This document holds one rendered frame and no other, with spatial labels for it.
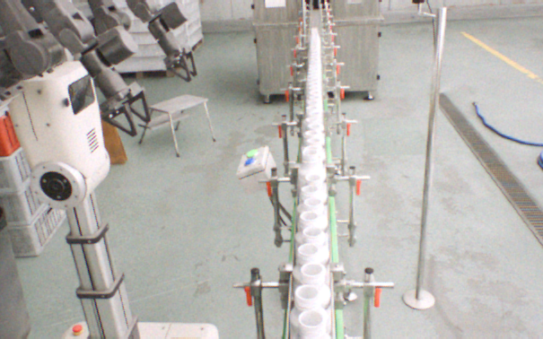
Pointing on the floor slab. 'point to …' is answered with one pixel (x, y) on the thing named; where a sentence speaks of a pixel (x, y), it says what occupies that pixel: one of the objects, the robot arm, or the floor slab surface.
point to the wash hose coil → (541, 153)
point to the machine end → (363, 17)
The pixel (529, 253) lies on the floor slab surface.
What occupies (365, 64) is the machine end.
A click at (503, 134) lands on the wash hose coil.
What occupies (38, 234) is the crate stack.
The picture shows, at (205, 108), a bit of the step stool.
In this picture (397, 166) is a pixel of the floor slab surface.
